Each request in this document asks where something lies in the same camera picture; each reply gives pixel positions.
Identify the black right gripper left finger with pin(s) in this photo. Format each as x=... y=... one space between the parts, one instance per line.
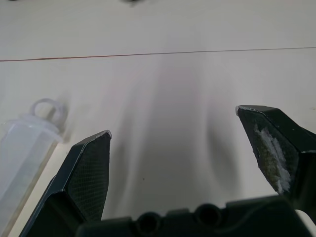
x=81 y=177

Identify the clear plastic syringe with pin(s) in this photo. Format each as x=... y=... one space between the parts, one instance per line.
x=22 y=158

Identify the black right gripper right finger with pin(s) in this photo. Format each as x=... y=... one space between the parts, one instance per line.
x=274 y=148

